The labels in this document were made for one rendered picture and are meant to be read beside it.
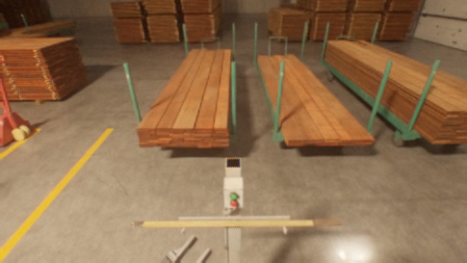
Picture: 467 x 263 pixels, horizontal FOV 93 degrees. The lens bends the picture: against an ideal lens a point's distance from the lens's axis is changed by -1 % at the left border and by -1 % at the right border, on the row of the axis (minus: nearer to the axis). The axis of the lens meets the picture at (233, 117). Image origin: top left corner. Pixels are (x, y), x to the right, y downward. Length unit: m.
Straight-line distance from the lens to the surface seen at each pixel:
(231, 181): 0.92
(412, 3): 11.73
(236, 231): 1.20
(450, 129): 3.30
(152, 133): 2.54
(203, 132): 2.41
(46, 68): 5.49
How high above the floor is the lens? 1.90
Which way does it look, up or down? 29 degrees down
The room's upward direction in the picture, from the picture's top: 1 degrees counter-clockwise
